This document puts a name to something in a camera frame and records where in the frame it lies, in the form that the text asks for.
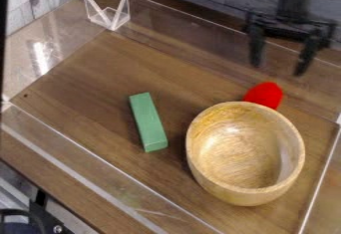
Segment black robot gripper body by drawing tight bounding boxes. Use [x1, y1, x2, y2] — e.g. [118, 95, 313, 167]
[244, 11, 337, 49]

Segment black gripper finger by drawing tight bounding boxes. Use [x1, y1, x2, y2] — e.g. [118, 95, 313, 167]
[248, 25, 265, 68]
[293, 34, 321, 76]

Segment red plush strawberry toy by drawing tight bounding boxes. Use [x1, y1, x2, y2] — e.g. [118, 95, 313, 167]
[243, 82, 284, 110]

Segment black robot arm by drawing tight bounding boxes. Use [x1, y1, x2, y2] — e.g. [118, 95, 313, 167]
[244, 0, 337, 76]

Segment green rectangular block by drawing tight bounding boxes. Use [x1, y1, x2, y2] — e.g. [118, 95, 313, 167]
[130, 93, 169, 152]

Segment light wooden bowl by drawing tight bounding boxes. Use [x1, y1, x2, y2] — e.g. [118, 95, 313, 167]
[185, 102, 305, 206]

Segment clear acrylic tray wall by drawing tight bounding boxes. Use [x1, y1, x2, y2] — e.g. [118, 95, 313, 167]
[0, 0, 341, 234]

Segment clear acrylic corner bracket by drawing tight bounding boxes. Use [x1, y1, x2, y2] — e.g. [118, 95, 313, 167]
[85, 0, 132, 31]

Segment black clamp mount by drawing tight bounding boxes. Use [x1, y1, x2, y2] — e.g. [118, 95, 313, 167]
[0, 191, 75, 234]

